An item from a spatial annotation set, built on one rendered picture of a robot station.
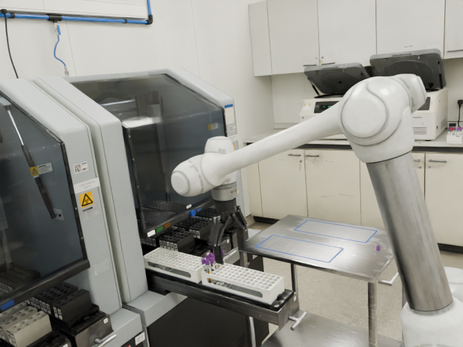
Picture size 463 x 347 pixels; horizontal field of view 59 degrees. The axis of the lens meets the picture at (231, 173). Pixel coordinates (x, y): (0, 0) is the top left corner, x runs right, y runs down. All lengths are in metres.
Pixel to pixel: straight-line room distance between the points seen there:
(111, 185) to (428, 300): 1.07
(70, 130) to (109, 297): 0.63
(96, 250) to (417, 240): 1.04
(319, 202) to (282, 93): 1.33
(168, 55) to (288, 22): 1.31
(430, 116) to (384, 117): 2.56
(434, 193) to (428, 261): 2.54
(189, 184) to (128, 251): 0.55
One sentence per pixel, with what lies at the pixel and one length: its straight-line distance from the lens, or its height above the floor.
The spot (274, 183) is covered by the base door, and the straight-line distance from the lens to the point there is 4.04.
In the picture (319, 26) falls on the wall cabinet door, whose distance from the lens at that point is 3.97.
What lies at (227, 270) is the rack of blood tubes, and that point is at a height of 0.86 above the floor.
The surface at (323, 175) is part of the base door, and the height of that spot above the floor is 0.57.
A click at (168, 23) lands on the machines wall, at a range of 3.41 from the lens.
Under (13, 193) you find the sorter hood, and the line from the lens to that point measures 1.34.
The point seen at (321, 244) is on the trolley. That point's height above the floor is 0.82.
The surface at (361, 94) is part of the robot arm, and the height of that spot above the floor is 1.49.
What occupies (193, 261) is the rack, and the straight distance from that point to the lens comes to 1.63.
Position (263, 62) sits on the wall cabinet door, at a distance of 4.24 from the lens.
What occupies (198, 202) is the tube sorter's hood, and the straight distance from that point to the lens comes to 1.86.
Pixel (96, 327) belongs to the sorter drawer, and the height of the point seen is 0.79.
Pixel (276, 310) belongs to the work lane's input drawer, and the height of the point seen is 0.80.
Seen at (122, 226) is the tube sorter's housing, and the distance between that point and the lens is 1.59.
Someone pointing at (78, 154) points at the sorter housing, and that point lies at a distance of 1.45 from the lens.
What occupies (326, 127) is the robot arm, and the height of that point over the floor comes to 1.39.
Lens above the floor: 1.56
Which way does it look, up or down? 14 degrees down
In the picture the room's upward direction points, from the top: 6 degrees counter-clockwise
